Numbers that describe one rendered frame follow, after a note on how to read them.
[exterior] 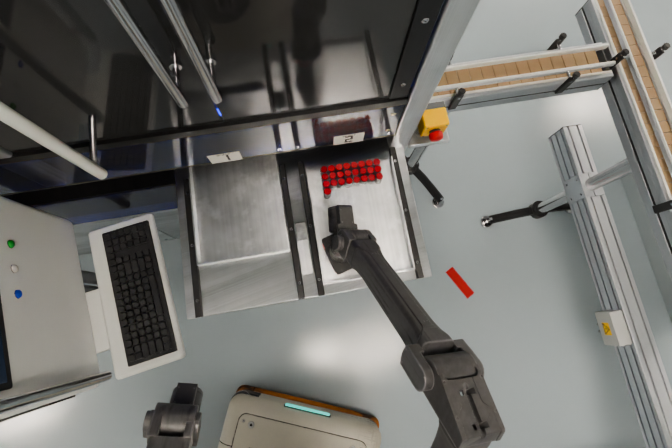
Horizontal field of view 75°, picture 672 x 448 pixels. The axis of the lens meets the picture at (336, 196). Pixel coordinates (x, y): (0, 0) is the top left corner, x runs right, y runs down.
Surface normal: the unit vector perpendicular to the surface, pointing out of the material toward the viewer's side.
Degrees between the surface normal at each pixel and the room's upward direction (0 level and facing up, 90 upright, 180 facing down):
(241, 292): 0
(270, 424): 0
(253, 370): 0
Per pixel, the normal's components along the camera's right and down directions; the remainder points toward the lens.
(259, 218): 0.03, -0.25
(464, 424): 0.32, -0.64
